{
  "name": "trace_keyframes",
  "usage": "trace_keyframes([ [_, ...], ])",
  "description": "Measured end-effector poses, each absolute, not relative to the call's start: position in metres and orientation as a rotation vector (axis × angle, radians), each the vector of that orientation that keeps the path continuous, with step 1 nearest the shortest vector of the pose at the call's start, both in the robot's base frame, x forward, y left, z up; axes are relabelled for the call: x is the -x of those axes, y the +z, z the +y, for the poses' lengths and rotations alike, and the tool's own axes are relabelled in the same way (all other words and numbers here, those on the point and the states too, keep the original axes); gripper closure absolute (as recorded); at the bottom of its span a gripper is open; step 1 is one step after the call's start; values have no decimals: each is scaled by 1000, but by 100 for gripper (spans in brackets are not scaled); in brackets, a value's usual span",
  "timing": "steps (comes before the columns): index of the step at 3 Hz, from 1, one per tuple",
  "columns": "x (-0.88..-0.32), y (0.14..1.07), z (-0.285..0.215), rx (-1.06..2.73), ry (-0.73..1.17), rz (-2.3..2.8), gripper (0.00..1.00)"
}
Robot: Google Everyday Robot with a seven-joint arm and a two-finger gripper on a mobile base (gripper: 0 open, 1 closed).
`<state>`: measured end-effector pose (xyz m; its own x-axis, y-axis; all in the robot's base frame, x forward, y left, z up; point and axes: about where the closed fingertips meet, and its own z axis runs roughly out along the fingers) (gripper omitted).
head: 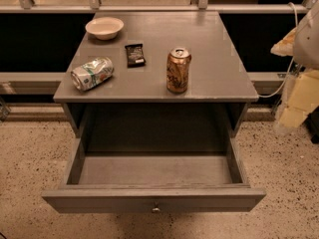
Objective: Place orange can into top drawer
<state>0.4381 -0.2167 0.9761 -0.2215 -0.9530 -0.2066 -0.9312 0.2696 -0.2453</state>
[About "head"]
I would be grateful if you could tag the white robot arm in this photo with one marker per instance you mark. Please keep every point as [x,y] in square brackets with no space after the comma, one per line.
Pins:
[306,43]

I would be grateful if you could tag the crushed green white can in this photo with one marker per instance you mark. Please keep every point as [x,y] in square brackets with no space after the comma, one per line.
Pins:
[91,74]

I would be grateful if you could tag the orange soda can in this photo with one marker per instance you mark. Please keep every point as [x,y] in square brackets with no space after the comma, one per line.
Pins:
[177,67]

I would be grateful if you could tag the white ceramic bowl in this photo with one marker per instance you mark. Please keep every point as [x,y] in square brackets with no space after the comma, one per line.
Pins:
[105,28]

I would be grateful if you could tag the open grey top drawer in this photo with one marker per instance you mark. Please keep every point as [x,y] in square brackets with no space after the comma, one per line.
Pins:
[208,177]

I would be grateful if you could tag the grey cabinet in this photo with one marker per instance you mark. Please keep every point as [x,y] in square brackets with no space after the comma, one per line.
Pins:
[134,107]

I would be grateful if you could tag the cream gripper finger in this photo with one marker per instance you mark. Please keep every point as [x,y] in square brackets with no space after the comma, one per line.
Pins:
[300,97]
[285,46]

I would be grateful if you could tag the black snack packet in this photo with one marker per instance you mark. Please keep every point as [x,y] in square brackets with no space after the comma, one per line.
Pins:
[135,55]

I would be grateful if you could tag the metal drawer knob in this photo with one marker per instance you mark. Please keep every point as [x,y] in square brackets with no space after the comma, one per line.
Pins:
[156,209]

